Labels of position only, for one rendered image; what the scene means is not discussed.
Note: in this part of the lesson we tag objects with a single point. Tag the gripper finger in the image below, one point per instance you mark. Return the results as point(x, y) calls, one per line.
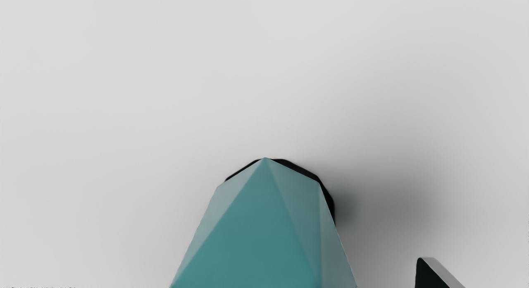
point(432, 276)

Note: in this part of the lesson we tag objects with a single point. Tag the teal faceted mug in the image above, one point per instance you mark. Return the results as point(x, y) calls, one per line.
point(264, 234)

